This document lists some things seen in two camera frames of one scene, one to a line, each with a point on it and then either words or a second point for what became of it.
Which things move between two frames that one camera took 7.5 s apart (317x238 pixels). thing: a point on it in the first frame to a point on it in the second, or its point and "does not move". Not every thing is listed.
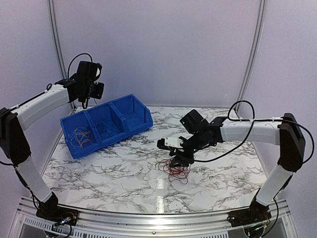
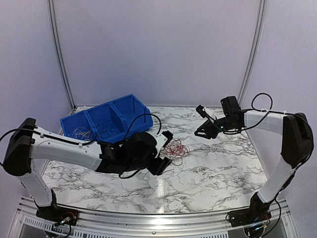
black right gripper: [184, 160] to [209, 135]
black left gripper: [98, 93] to [161, 165]
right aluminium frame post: [256, 54] does not move
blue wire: [106, 128] does not move
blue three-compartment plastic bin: [94, 127] does not move
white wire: [79, 136] does not move
